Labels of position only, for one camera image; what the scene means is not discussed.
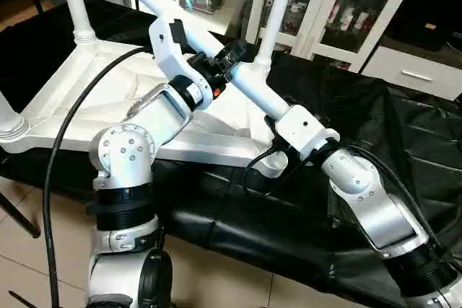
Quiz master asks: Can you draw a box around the dark bookshelf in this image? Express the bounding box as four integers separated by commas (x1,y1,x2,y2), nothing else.
393,0,462,53

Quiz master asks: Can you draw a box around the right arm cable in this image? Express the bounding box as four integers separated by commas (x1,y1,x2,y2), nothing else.
241,144,457,265

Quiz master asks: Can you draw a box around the white glass door cabinet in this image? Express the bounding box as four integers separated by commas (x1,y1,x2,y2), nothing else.
245,0,414,74

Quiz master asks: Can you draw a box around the white drawer unit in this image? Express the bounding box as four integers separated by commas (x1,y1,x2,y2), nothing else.
361,45,462,102

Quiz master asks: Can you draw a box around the black tripod stand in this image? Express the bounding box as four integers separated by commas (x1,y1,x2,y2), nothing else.
0,191,43,239

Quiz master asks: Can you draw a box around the white plastic table top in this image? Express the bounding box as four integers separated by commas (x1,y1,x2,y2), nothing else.
0,38,291,180

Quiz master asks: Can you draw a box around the black work mat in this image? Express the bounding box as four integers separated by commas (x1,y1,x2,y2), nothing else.
0,0,462,308

